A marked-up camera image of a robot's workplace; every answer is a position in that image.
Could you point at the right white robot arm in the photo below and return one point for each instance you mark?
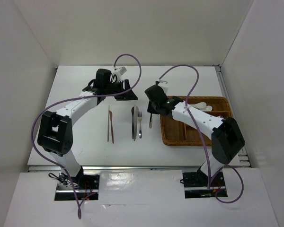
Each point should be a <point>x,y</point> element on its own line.
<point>225,135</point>

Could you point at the copper chopstick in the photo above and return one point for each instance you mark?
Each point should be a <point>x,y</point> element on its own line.
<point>111,125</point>

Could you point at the white ceramic spoon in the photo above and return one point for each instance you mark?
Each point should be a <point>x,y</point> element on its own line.
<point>200,105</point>
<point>208,108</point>

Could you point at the aluminium rail right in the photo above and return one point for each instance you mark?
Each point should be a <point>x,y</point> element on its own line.
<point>243,158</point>

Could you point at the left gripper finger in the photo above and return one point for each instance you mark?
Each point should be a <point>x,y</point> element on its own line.
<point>122,98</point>
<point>130,93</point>

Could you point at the silver knife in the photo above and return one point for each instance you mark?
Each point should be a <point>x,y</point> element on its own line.
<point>136,116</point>

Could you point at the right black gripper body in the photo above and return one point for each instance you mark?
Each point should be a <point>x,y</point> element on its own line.
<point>157,105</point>

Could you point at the aluminium rail front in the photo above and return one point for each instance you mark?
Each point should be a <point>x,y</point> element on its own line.
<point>114,168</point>

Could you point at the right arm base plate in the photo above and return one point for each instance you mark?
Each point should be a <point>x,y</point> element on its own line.
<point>195,188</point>

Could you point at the silver chopstick middle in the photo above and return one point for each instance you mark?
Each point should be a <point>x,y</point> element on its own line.
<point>134,120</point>

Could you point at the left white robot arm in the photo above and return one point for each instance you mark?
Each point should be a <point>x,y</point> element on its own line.
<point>55,133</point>

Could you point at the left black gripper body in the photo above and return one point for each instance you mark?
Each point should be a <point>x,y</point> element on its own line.
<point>116,86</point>

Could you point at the silver chopstick far left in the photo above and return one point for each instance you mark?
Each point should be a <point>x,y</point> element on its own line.
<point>108,126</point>

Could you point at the silver chopstick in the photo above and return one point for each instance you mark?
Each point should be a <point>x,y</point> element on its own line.
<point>134,120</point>
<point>108,126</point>

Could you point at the wicker cutlery tray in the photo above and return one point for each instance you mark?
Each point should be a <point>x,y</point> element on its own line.
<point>175,133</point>

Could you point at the aluminium rail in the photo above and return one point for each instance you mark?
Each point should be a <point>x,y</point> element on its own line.
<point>243,158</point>
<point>114,168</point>

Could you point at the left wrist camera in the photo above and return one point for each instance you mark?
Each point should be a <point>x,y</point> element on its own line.
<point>118,72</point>

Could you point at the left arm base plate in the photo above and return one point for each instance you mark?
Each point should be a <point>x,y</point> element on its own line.
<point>87,189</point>

